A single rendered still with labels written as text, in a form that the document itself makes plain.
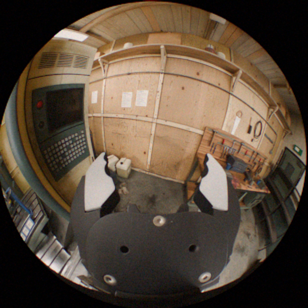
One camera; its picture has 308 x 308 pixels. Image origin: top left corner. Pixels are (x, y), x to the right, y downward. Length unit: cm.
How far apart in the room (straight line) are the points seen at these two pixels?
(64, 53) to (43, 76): 23
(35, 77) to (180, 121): 179
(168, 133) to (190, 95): 77
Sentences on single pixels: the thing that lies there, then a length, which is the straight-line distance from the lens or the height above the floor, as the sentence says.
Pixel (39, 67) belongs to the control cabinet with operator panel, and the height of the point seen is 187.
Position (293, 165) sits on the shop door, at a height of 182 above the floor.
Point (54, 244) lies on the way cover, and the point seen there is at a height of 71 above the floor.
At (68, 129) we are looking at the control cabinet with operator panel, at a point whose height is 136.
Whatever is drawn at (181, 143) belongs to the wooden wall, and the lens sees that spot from 165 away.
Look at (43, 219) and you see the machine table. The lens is 104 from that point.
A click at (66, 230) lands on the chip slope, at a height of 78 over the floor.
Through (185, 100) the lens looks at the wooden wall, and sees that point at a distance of 154.
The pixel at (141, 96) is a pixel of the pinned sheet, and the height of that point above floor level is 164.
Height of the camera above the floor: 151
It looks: 32 degrees down
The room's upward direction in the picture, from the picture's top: 9 degrees clockwise
